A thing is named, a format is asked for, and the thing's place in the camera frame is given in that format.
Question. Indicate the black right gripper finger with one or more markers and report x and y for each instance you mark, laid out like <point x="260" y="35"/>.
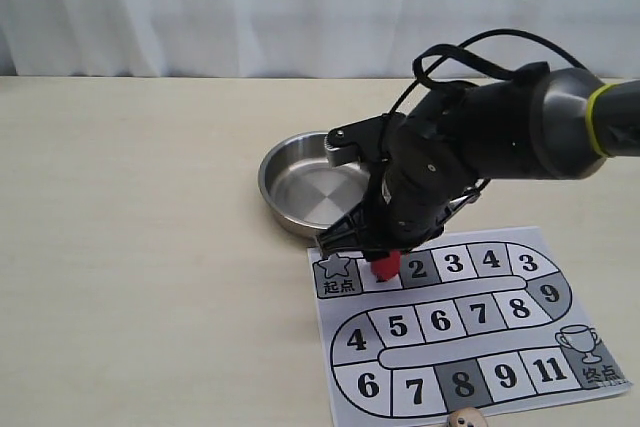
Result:
<point x="375" y="251"/>

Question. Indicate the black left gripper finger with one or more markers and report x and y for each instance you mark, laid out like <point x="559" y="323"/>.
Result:
<point x="351" y="232"/>

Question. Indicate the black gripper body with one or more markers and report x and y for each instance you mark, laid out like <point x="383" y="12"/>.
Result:
<point x="417" y="181"/>

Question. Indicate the red cylinder game piece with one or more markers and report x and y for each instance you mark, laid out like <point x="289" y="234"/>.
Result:
<point x="385" y="269"/>

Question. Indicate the wooden die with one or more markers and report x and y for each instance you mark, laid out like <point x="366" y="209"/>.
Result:
<point x="466" y="417"/>

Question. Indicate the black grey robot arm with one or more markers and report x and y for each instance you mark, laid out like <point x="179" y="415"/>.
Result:
<point x="540" y="124"/>

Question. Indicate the stainless steel round bowl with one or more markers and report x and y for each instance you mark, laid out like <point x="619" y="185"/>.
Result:
<point x="302" y="190"/>

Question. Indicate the paper game board sheet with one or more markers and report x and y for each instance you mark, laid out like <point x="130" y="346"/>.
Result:
<point x="482" y="319"/>

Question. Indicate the white curtain backdrop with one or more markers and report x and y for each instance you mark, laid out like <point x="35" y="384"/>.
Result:
<point x="292" y="38"/>

